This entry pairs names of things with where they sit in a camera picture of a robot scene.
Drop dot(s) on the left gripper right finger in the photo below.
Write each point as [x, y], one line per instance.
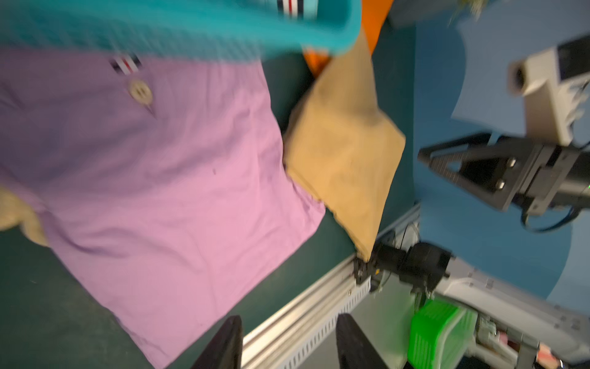
[354, 350]

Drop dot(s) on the folded orange pants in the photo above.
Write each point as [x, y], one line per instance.
[374, 14]

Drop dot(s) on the small potted green plant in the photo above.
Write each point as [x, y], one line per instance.
[405, 13]

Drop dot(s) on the aluminium front rail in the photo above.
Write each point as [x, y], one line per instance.
[301, 333]

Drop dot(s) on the cream folded shorts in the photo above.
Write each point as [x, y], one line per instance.
[16, 213]

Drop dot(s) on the purple pants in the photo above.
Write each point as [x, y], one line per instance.
[158, 183]

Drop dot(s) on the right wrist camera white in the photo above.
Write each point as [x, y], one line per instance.
[552, 85]

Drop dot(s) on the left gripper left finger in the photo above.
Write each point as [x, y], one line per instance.
[225, 349]

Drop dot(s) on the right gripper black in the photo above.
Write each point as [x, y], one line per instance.
[533, 175]

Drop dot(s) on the green plastic crate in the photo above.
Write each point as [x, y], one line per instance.
[440, 334]

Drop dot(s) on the teal pants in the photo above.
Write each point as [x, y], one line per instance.
[205, 30]

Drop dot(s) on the folded khaki pants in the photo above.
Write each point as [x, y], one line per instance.
[343, 149]

